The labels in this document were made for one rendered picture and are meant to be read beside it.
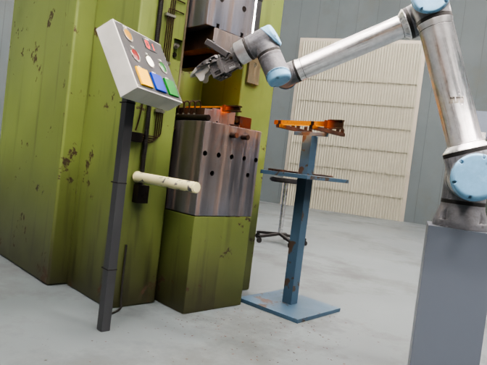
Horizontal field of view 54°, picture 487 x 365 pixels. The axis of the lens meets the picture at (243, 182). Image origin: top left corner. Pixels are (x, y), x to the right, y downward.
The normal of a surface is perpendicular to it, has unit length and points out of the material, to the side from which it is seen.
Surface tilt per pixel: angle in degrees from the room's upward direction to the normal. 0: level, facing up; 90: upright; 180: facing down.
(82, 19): 90
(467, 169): 95
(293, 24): 90
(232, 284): 90
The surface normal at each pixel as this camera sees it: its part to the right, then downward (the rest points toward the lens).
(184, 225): -0.71, -0.06
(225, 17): 0.70, 0.11
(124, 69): -0.35, -0.01
